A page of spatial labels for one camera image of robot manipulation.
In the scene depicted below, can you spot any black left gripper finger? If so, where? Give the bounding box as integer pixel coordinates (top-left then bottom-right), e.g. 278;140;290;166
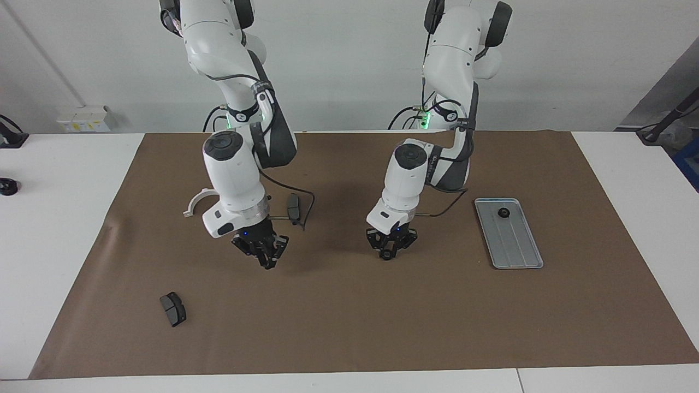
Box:
366;230;386;258
390;229;419;258

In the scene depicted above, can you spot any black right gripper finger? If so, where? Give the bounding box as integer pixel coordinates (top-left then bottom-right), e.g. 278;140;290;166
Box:
267;235;289;269
231;239;270;270

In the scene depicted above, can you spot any silver ribbed metal tray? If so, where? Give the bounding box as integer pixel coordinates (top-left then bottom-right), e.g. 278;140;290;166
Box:
474;198;544;270

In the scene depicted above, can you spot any brown paper table mat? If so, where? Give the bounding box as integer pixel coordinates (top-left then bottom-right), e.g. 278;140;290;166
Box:
28;130;699;380

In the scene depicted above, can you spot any black clamp stand base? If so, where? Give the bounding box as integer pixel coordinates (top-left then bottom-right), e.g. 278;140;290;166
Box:
0;114;29;148

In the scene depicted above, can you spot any black tripod pole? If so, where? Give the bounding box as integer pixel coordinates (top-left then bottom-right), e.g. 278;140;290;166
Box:
638;87;699;144

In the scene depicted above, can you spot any blue crate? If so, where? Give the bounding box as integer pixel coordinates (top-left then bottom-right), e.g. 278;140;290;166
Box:
671;136;699;193

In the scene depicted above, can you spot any grey partition panel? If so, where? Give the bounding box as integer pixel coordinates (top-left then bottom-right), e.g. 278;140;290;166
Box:
616;37;699;132

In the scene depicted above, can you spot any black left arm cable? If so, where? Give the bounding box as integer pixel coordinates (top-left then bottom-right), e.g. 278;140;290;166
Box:
389;0;471;218

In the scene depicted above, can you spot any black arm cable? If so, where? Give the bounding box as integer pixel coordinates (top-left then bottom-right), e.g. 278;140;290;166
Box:
203;71;316;231
389;0;471;218

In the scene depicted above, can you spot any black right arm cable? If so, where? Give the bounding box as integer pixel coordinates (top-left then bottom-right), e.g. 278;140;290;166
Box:
203;71;316;231

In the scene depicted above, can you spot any white curved plastic bracket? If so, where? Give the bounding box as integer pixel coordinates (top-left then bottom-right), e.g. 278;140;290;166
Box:
182;187;219;218

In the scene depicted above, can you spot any white wall socket box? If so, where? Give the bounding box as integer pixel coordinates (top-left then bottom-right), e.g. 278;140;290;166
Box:
57;106;113;133

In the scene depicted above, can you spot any white wall conduit pipe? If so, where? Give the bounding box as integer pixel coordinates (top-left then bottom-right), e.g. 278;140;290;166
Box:
4;0;85;108

